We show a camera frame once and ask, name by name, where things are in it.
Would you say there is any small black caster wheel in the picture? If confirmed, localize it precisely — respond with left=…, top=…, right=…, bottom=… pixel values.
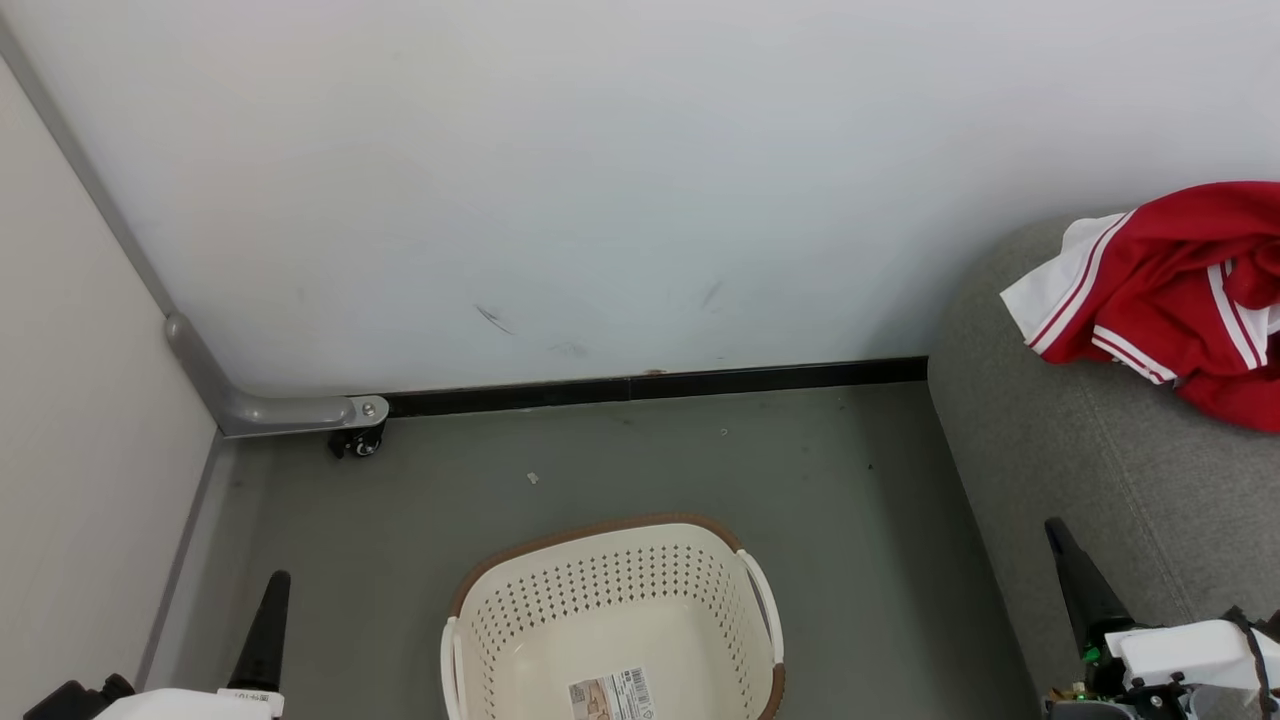
left=328, top=424, right=387, bottom=461

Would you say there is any grey fabric sofa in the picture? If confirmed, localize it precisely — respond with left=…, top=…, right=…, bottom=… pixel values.
left=927, top=214, right=1280, bottom=720

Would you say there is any printed paper basket label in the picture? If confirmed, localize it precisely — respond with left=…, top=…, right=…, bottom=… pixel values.
left=568, top=667, right=657, bottom=720

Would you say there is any grey metal partition frame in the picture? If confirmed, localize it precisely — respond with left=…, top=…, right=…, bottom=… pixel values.
left=0, top=18, right=390, bottom=440

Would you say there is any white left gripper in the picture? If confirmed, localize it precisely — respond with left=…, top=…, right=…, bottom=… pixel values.
left=94, top=569, right=293, bottom=720

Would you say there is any red garment with white sleeves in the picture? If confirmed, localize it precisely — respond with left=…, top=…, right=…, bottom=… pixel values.
left=1000, top=181, right=1280, bottom=389

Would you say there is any black baseboard strip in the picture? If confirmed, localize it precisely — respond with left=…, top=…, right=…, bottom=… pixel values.
left=384, top=356, right=930, bottom=419

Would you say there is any cream perforated laundry basket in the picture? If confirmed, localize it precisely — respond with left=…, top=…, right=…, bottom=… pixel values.
left=440, top=513, right=787, bottom=720

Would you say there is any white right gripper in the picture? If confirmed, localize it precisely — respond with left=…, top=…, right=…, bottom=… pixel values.
left=1044, top=517, right=1265, bottom=720

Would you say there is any red jersey with dark print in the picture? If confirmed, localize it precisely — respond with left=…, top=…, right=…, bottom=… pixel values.
left=1178, top=370, right=1280, bottom=434

